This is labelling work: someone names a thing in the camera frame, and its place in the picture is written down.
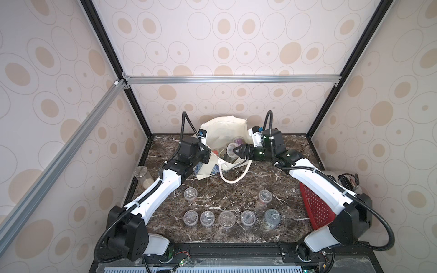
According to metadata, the cream canvas starry night bag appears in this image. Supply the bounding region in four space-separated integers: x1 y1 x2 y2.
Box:
194 116 253 184

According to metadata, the large clear seed jar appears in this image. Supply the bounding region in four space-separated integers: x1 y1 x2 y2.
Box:
262 209 281 230

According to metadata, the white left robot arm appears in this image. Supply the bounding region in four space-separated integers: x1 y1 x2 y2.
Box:
93 129 211 263

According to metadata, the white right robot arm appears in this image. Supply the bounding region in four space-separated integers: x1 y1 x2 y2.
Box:
232 111 396 260

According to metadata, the red and steel toaster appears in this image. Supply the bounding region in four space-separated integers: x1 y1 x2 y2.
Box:
299 170 364 231

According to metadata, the silver aluminium crossbar back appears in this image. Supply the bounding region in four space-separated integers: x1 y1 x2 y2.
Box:
126 75 341 85

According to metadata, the silver aluminium bar left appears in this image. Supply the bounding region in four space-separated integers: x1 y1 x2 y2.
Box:
1 79 127 255

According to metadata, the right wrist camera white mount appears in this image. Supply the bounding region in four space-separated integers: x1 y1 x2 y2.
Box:
248 126 263 147

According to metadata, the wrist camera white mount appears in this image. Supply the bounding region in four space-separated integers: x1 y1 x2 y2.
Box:
198 129 207 145
248 126 263 147

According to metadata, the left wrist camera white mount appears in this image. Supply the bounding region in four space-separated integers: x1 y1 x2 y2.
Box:
198 129 207 145

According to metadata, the clear plastic jar by wall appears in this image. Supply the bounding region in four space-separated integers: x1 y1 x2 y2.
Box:
134 166 155 190

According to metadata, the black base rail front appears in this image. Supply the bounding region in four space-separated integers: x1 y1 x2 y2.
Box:
90 243 382 273

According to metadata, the black corner frame post left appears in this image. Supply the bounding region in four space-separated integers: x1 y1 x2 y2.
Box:
80 0 153 138

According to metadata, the black corner frame post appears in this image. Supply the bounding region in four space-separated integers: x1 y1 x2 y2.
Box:
80 0 153 138
306 0 394 141

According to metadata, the black corner frame post right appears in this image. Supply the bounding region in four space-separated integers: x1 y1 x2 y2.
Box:
306 0 394 141

